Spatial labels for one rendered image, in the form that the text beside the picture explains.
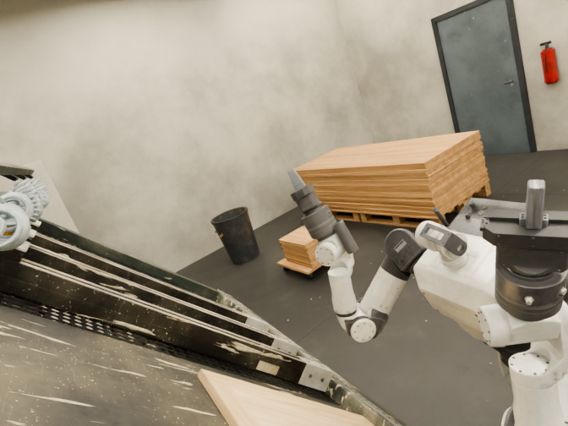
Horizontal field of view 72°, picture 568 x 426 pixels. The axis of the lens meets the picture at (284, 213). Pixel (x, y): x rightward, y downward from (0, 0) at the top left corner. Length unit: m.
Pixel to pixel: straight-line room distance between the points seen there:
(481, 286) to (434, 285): 0.13
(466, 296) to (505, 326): 0.30
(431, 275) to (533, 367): 0.37
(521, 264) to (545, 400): 0.26
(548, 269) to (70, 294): 0.96
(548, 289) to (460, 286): 0.39
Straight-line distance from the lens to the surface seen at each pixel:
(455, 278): 1.02
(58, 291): 1.08
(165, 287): 1.61
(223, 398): 0.89
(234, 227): 5.08
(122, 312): 1.10
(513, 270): 0.64
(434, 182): 4.36
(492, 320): 0.71
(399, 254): 1.18
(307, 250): 4.02
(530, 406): 0.81
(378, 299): 1.23
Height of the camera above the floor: 1.85
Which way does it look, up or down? 16 degrees down
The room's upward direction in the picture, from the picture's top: 20 degrees counter-clockwise
